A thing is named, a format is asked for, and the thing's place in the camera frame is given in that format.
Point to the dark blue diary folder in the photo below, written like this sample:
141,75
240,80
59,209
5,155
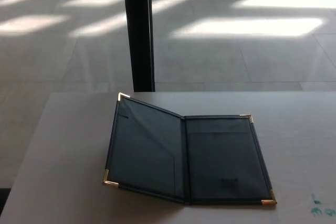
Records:
215,161

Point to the black vertical pillar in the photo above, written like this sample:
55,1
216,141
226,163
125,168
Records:
139,37

